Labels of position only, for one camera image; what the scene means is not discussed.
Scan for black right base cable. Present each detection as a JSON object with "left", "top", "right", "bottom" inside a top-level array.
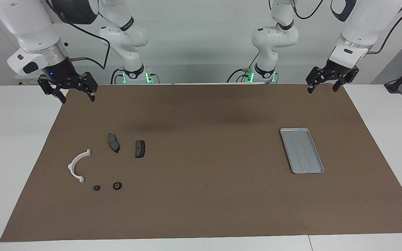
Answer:
[{"left": 111, "top": 68, "right": 123, "bottom": 85}]

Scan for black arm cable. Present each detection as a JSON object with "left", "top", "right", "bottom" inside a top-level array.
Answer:
[
  {"left": 292, "top": 0, "right": 402, "bottom": 55},
  {"left": 46, "top": 0, "right": 111, "bottom": 70}
]

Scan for brown table mat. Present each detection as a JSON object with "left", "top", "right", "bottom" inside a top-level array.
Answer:
[{"left": 0, "top": 84, "right": 402, "bottom": 242}]

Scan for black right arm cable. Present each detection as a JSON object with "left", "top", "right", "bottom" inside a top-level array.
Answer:
[{"left": 46, "top": 0, "right": 111, "bottom": 70}]

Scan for white box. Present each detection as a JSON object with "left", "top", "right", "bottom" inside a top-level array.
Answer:
[{"left": 15, "top": 74, "right": 43, "bottom": 86}]

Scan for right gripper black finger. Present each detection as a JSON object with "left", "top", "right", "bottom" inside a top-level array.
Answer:
[
  {"left": 38, "top": 75, "right": 67, "bottom": 104},
  {"left": 75, "top": 72, "right": 98, "bottom": 102}
]

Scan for black left base cable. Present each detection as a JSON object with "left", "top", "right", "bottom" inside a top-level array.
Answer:
[{"left": 227, "top": 52, "right": 259, "bottom": 83}]

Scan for black base cable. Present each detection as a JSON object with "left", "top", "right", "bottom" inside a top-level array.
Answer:
[
  {"left": 227, "top": 52, "right": 259, "bottom": 83},
  {"left": 111, "top": 68, "right": 123, "bottom": 85}
]

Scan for silver metal tray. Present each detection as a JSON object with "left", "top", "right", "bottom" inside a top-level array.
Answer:
[{"left": 280, "top": 128, "right": 325, "bottom": 174}]

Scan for dark curved brake pad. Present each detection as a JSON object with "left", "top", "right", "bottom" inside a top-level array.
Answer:
[{"left": 107, "top": 134, "right": 120, "bottom": 153}]

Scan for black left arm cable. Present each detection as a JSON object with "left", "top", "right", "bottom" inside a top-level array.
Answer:
[{"left": 292, "top": 0, "right": 402, "bottom": 55}]

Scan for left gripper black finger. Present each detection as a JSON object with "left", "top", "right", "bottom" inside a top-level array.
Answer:
[
  {"left": 333, "top": 70, "right": 359, "bottom": 93},
  {"left": 306, "top": 67, "right": 327, "bottom": 94}
]

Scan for white curved plastic bracket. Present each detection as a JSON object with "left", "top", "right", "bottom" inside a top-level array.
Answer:
[{"left": 68, "top": 149, "right": 91, "bottom": 183}]

